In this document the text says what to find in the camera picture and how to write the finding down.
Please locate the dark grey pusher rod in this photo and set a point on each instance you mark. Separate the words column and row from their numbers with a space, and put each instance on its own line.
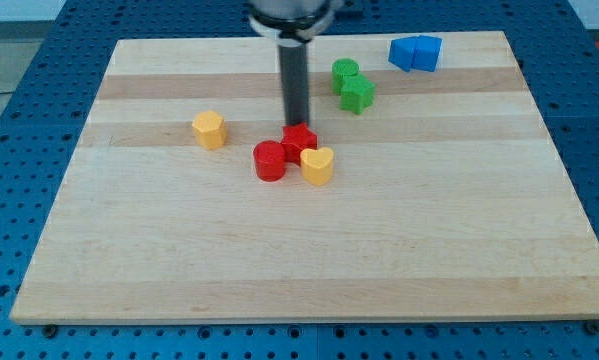
column 294, row 84

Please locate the red cylinder block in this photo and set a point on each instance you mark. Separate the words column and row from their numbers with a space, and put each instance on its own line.
column 269, row 157

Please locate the green star block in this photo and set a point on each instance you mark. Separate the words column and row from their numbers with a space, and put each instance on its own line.
column 356, row 94

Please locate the red star block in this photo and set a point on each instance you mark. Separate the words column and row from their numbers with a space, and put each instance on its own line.
column 297, row 138

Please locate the green cylinder block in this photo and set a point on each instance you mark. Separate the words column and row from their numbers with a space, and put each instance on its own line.
column 340, row 70

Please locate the yellow heart block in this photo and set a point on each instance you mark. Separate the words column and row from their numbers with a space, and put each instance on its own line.
column 317, row 165

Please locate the yellow hexagon block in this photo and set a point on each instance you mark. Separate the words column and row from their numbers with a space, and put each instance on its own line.
column 210, row 130

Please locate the blue angled block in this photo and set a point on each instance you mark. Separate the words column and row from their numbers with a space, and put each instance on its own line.
column 402, row 51

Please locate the blue cube block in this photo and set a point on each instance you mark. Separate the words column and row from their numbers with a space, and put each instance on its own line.
column 426, row 53

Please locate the wooden board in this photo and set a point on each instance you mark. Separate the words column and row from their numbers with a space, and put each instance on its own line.
column 448, row 202

